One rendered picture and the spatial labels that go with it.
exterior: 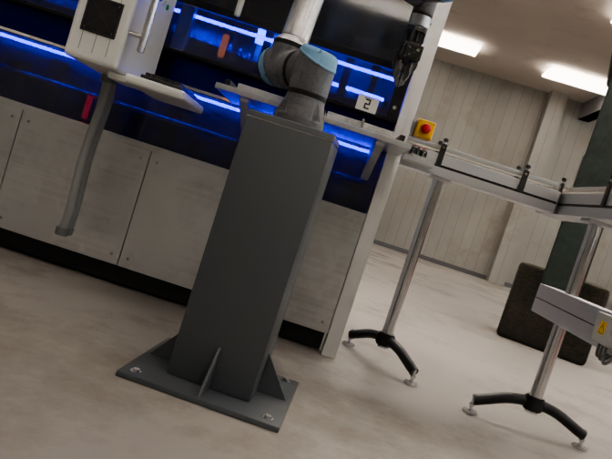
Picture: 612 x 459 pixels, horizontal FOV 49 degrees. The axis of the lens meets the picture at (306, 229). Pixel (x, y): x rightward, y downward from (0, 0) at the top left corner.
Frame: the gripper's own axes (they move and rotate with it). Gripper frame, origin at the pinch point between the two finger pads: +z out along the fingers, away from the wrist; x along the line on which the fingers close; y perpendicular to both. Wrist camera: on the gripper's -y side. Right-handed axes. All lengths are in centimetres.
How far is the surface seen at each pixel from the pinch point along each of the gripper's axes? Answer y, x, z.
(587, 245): 6, 87, 34
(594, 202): 10, 81, 19
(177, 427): 93, -40, 104
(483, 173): -28, 51, 20
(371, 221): -20, 11, 52
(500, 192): -26, 60, 25
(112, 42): 20, -95, 20
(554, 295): -1, 85, 56
